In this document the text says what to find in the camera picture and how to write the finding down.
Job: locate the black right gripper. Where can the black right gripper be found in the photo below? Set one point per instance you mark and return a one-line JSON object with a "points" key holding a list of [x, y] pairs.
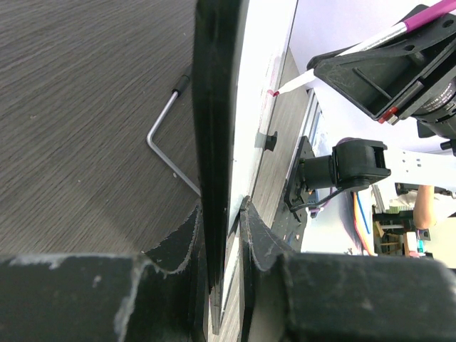
{"points": [[411, 76]]}

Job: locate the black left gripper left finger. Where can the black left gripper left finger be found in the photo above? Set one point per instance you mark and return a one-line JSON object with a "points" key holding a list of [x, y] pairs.
{"points": [[159, 295]]}

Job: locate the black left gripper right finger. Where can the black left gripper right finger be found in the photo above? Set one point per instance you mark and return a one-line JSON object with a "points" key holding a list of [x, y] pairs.
{"points": [[292, 296]]}

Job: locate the white marker purple cap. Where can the white marker purple cap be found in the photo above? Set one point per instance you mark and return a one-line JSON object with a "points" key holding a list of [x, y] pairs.
{"points": [[405, 26]]}

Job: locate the white whiteboard black frame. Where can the white whiteboard black frame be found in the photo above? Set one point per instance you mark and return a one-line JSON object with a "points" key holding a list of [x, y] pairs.
{"points": [[240, 49]]}

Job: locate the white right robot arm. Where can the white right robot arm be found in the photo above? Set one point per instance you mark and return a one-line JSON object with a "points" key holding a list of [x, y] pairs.
{"points": [[353, 165]]}

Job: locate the person forearm in background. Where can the person forearm in background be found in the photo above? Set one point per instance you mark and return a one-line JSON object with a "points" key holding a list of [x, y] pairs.
{"points": [[424, 215]]}

